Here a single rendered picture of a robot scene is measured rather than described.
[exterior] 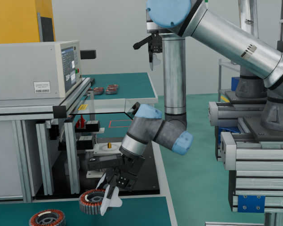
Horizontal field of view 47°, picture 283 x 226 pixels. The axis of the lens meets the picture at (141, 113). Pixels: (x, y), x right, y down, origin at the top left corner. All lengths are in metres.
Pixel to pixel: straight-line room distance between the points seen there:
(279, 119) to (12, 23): 4.41
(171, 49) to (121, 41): 5.61
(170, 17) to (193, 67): 5.92
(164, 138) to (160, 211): 0.30
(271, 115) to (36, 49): 0.86
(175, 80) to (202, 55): 5.75
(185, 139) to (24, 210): 0.64
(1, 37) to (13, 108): 3.97
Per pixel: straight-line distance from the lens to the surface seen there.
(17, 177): 1.29
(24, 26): 5.02
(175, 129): 0.98
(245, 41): 0.91
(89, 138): 1.38
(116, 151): 1.60
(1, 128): 1.24
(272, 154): 1.11
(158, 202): 1.21
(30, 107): 1.17
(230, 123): 1.58
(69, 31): 6.74
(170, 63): 1.05
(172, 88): 1.06
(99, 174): 1.37
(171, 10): 0.88
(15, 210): 1.28
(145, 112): 0.96
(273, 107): 1.10
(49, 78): 1.28
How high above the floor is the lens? 1.36
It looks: 15 degrees down
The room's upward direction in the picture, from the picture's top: 2 degrees counter-clockwise
